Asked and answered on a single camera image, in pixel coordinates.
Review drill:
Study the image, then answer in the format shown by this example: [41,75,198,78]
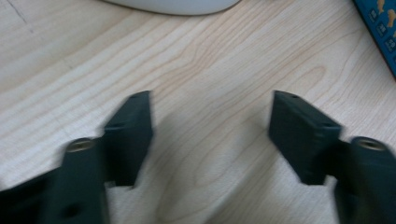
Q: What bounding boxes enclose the white pedal trash bin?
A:
[102,0,243,17]

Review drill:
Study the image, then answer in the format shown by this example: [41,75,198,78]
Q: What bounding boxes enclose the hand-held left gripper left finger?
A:
[103,90,154,188]

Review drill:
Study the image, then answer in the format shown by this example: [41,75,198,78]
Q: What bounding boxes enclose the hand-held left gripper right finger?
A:
[268,90,343,186]

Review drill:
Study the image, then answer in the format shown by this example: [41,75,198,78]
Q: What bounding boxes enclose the blue printed snack box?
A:
[352,0,396,78]

